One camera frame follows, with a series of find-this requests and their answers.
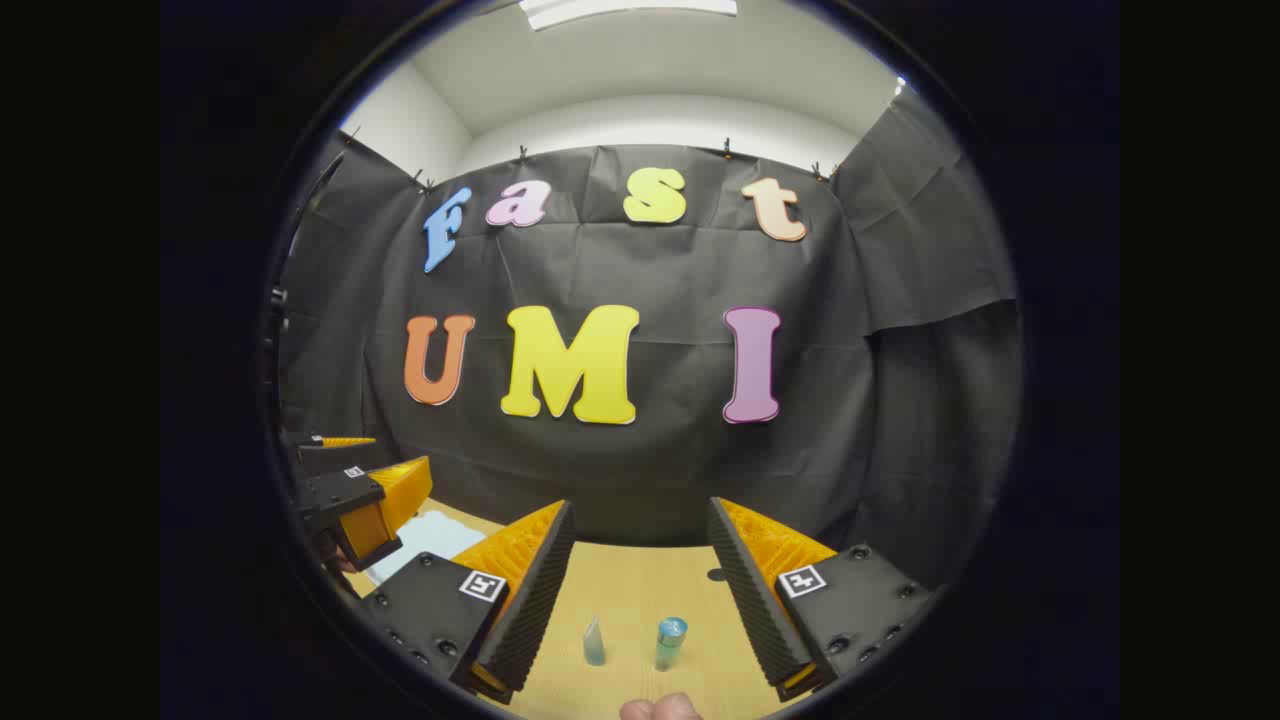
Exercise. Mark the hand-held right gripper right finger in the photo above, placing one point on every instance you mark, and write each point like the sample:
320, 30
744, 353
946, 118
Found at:
755, 600

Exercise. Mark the black backdrop cloth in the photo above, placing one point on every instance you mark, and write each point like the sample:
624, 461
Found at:
650, 270

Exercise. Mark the small light blue suitcase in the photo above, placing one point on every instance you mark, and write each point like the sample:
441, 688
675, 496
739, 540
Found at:
425, 535

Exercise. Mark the clear blue squeeze tube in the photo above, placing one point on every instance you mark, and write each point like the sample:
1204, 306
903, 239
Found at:
594, 648

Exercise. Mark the blue cylindrical bottle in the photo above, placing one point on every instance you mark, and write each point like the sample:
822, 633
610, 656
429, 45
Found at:
670, 645

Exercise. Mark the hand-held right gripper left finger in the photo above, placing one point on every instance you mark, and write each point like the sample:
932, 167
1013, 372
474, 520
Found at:
535, 600

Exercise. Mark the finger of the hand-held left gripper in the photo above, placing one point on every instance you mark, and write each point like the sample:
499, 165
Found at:
335, 497
325, 458

